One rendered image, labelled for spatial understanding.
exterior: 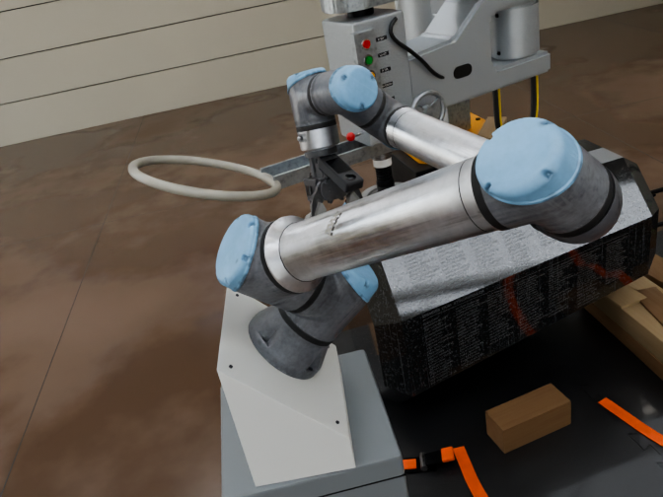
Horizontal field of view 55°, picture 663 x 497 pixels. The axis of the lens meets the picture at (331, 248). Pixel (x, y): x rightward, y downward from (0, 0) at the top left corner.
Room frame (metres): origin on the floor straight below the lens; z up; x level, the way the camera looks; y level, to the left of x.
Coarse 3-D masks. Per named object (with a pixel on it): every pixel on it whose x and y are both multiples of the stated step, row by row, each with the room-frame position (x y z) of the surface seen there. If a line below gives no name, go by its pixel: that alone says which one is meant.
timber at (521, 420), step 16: (512, 400) 1.81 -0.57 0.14; (528, 400) 1.80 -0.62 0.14; (544, 400) 1.78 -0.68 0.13; (560, 400) 1.77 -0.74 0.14; (496, 416) 1.75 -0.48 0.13; (512, 416) 1.74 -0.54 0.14; (528, 416) 1.72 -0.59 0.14; (544, 416) 1.72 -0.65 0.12; (560, 416) 1.74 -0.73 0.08; (496, 432) 1.72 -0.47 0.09; (512, 432) 1.69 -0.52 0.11; (528, 432) 1.70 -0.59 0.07; (544, 432) 1.72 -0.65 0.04; (512, 448) 1.69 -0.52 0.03
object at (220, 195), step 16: (144, 160) 2.04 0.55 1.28; (160, 160) 2.10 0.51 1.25; (176, 160) 2.15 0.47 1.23; (192, 160) 2.17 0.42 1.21; (208, 160) 2.19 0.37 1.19; (144, 176) 1.81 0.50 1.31; (256, 176) 2.11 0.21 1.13; (176, 192) 1.74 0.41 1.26; (192, 192) 1.73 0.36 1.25; (208, 192) 1.73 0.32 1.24; (224, 192) 1.74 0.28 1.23; (240, 192) 1.76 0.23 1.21; (256, 192) 1.79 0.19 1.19; (272, 192) 1.85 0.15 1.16
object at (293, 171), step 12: (336, 144) 2.22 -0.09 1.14; (348, 144) 2.23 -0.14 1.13; (360, 144) 2.25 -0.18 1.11; (300, 156) 2.16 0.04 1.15; (348, 156) 2.11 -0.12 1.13; (360, 156) 2.13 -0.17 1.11; (372, 156) 2.14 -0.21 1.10; (264, 168) 2.10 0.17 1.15; (276, 168) 2.12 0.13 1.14; (288, 168) 2.13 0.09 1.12; (300, 168) 2.03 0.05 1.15; (288, 180) 2.01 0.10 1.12; (300, 180) 2.03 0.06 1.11
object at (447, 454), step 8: (448, 448) 1.71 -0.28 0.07; (424, 456) 1.71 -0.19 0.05; (432, 456) 1.70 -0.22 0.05; (440, 456) 1.69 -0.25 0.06; (448, 456) 1.67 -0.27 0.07; (408, 464) 1.70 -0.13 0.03; (416, 464) 1.70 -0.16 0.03; (424, 464) 1.67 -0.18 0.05; (432, 464) 1.67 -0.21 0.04; (408, 472) 1.67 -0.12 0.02; (416, 472) 1.67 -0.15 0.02
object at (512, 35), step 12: (504, 12) 2.42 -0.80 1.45; (516, 12) 2.40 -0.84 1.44; (528, 12) 2.40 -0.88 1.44; (492, 24) 2.46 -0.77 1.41; (504, 24) 2.42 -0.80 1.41; (516, 24) 2.40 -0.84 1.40; (528, 24) 2.40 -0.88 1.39; (492, 36) 2.46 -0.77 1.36; (504, 36) 2.42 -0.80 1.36; (516, 36) 2.40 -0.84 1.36; (528, 36) 2.40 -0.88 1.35; (492, 48) 2.47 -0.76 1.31; (504, 48) 2.42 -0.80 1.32; (516, 48) 2.40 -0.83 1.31; (528, 48) 2.40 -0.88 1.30
